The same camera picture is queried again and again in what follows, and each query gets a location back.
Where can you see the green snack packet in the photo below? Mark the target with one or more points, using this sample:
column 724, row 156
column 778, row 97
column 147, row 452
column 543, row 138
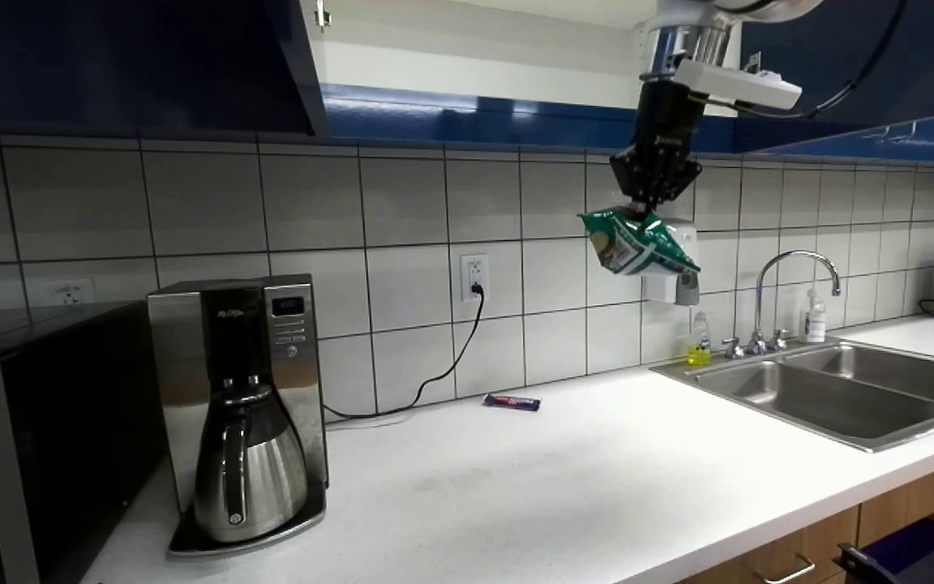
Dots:
column 631, row 244

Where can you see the stainless steel double sink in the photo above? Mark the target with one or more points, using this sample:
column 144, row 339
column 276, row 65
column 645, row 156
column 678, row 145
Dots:
column 845, row 394

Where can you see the white wall outlet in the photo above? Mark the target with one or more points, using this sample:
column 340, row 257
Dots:
column 473, row 283

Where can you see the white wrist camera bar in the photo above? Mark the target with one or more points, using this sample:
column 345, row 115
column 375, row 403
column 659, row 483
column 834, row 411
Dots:
column 745, row 84

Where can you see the chrome sink faucet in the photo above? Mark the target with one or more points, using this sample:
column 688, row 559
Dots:
column 768, row 292

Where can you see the black microwave oven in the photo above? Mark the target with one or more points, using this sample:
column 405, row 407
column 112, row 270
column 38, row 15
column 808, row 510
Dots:
column 67, row 432

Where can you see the silver cabinet hinge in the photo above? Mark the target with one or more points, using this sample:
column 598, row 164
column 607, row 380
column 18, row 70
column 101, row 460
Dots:
column 321, row 15

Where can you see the blue bin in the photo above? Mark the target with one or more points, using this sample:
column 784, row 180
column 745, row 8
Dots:
column 923, row 553

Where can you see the blue cabinet door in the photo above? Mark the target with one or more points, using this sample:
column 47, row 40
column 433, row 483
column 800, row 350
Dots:
column 878, row 97
column 131, row 58

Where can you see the steel coffee carafe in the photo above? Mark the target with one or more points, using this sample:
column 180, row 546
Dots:
column 252, row 473

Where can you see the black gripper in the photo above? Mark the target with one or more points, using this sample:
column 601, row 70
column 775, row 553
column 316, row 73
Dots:
column 665, row 118

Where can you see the wooden base cabinets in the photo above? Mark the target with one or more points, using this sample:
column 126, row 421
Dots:
column 899, row 503

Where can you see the yellow dish soap bottle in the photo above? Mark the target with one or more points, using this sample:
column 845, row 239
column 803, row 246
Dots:
column 696, row 348

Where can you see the stainless steel coffee maker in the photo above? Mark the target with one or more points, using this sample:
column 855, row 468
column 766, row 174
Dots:
column 293, row 368

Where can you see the purple candy bar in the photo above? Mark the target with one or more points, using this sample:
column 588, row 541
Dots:
column 514, row 401

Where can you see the white wall soap dispenser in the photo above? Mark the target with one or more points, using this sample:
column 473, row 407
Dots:
column 665, row 286

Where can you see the white pump bottle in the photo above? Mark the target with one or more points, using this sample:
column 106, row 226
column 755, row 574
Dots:
column 815, row 322

